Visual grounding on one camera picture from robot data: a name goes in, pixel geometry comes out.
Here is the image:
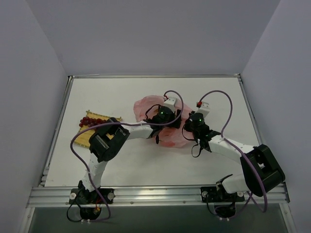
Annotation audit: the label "pink plastic bag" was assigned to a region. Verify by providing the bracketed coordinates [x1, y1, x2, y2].
[133, 95, 192, 148]

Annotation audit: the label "red fake grapes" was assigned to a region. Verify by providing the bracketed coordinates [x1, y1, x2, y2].
[79, 116, 106, 127]

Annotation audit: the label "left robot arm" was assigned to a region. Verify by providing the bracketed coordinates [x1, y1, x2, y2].
[79, 105, 183, 203]

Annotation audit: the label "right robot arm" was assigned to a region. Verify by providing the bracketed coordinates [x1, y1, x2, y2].
[184, 111, 285, 200]

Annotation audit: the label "yellow bamboo mat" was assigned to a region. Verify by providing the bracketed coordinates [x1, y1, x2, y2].
[74, 110, 110, 149]

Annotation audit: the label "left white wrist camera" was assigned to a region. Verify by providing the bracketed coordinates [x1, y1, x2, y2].
[163, 97, 177, 113]

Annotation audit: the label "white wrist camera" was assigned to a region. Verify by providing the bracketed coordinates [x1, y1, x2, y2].
[163, 97, 177, 113]
[196, 101, 210, 118]

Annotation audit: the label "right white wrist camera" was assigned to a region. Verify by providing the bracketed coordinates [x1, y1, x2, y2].
[196, 101, 210, 118]

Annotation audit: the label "aluminium front rail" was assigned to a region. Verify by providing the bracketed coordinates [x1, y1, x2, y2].
[26, 183, 291, 208]

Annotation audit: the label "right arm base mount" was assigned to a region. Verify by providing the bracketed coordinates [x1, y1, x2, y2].
[200, 186, 245, 219]

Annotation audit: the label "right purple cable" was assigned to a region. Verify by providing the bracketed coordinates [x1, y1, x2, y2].
[198, 90, 269, 216]

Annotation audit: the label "purple cable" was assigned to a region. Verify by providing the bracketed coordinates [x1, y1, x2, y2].
[198, 90, 269, 216]
[69, 90, 184, 222]

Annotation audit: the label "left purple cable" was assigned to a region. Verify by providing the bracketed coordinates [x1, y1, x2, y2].
[69, 90, 184, 222]

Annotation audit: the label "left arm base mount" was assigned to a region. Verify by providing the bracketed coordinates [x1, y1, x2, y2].
[66, 188, 115, 223]

